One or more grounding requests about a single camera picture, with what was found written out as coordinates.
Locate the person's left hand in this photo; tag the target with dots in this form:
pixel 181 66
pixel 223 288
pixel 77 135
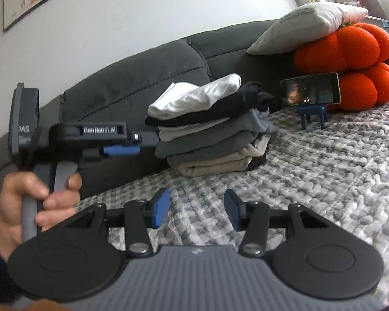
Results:
pixel 9 207

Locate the beige folded garment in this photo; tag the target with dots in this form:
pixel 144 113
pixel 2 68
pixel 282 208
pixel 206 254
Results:
pixel 214 167

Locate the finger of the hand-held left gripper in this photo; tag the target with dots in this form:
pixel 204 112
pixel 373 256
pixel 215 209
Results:
pixel 147 138
pixel 121 151

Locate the light grey folded garment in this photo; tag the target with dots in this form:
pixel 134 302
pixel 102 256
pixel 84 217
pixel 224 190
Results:
pixel 220 136

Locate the white pants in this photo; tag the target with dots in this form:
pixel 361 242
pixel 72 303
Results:
pixel 194 95

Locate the orange pumpkin cushion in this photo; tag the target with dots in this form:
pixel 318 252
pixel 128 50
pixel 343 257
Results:
pixel 353 55

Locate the blue phone stand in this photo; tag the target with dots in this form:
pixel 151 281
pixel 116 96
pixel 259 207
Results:
pixel 311 115

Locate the smartphone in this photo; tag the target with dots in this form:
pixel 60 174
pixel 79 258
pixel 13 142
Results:
pixel 309 90

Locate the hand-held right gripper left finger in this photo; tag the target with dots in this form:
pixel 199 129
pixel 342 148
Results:
pixel 160 207

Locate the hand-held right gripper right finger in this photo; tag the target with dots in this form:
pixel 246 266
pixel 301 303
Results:
pixel 233 209

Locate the grey checked quilt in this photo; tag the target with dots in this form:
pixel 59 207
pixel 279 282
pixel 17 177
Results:
pixel 311 168

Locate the white pillow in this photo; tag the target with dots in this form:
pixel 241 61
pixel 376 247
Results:
pixel 304 22

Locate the small black cloth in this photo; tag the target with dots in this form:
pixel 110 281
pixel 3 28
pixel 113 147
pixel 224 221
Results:
pixel 257 162

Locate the grey sofa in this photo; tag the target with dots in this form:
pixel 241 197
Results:
pixel 116 77

